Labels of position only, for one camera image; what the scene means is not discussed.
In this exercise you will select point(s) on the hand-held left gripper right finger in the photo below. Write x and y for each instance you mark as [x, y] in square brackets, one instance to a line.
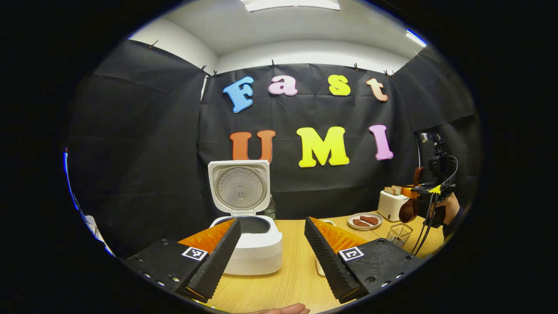
[327, 261]

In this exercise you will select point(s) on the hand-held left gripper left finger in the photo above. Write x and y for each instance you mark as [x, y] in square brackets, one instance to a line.
[218, 261]

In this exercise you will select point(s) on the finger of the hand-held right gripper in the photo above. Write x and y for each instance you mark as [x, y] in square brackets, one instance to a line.
[410, 192]

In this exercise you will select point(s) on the wooden spoon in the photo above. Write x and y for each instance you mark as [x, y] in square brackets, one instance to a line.
[408, 211]

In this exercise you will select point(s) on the white rice cooker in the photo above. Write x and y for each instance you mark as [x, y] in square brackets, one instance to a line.
[257, 253]

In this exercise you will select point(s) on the toast slice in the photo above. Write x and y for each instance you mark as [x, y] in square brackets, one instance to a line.
[397, 190]
[389, 191]

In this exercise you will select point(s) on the white toaster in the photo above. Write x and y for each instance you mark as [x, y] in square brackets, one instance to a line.
[390, 208]

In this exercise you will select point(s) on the white round plate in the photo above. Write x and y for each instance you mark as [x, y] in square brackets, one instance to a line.
[378, 226]

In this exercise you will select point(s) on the brown sausage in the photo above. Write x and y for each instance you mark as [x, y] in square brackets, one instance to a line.
[369, 220]
[360, 223]

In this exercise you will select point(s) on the clear plastic bottle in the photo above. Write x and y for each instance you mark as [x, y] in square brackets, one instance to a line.
[270, 211]

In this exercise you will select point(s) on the white side desk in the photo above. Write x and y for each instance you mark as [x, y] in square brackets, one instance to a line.
[98, 235]

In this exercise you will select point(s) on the black backdrop cloth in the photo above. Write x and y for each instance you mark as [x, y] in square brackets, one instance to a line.
[152, 152]

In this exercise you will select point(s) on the ceiling light panel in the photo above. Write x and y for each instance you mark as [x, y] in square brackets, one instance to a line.
[290, 4]

